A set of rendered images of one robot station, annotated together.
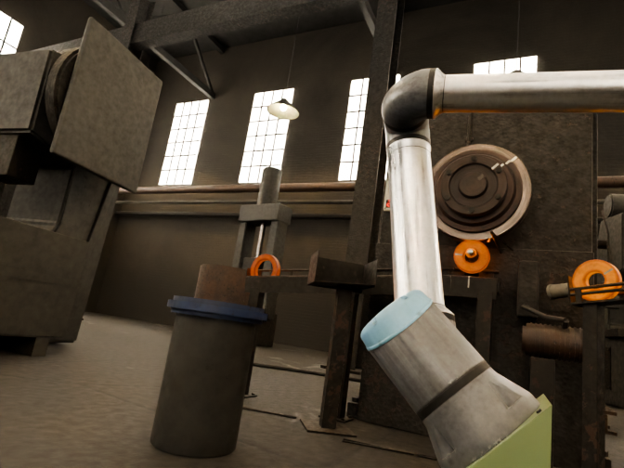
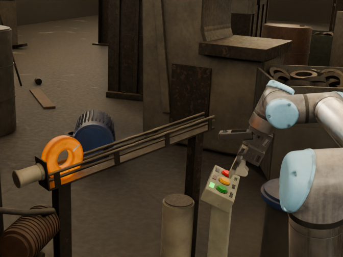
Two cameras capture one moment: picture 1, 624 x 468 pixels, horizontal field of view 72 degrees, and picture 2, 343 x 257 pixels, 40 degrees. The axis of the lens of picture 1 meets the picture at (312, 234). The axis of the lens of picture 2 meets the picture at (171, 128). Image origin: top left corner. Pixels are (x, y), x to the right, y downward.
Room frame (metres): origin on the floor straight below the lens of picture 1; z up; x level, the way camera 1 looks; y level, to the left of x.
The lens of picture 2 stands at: (1.57, 0.52, 1.30)
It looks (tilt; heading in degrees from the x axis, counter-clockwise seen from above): 17 degrees down; 255
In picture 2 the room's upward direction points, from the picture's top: 3 degrees clockwise
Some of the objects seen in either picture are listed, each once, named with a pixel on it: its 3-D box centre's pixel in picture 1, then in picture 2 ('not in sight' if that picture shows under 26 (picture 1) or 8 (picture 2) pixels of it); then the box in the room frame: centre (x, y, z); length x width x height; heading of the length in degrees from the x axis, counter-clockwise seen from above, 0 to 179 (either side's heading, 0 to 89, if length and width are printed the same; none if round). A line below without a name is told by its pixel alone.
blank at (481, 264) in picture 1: (471, 256); not in sight; (1.93, -0.74, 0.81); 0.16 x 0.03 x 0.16; 63
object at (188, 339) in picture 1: (207, 370); not in sight; (1.43, 0.26, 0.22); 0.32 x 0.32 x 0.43
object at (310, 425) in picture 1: (332, 339); not in sight; (1.91, -0.15, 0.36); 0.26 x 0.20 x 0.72; 98
